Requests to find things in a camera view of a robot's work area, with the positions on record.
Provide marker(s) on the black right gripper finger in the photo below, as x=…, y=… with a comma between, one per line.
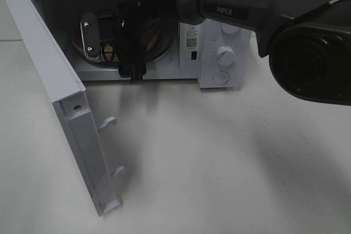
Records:
x=133, y=72

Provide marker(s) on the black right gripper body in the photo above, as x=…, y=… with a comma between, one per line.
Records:
x=130, y=31

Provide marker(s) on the white microwave door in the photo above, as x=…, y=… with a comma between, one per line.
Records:
x=68, y=96

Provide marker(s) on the round door release button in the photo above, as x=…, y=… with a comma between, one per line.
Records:
x=221, y=77

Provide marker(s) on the white timer knob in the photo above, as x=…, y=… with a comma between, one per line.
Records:
x=225, y=56

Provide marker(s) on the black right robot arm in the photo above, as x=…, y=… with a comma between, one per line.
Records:
x=307, y=42

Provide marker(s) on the glass microwave turntable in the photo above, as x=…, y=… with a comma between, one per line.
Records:
x=157, y=48

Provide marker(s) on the white warning label sticker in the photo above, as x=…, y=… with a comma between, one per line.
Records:
x=191, y=36

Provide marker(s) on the white microwave oven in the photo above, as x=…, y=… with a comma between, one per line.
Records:
x=63, y=17

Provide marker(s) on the upper white power knob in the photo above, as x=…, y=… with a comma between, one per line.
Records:
x=229, y=29

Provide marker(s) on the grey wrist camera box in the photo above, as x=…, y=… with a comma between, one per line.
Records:
x=90, y=36

